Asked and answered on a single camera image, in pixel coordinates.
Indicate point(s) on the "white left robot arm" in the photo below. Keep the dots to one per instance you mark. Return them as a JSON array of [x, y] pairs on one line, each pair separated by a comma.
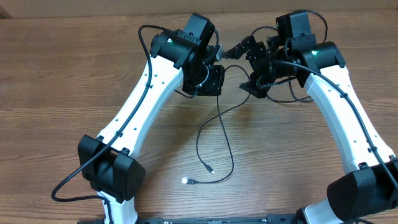
[[177, 58]]

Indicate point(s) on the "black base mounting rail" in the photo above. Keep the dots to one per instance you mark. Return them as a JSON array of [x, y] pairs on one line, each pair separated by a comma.
[[268, 219]]

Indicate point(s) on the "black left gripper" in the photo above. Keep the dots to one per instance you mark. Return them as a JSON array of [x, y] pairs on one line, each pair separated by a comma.
[[214, 88]]

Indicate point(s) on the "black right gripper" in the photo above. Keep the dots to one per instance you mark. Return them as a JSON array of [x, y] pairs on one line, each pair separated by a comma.
[[258, 51]]

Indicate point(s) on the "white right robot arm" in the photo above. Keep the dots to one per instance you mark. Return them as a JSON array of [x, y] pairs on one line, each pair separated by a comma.
[[369, 184]]

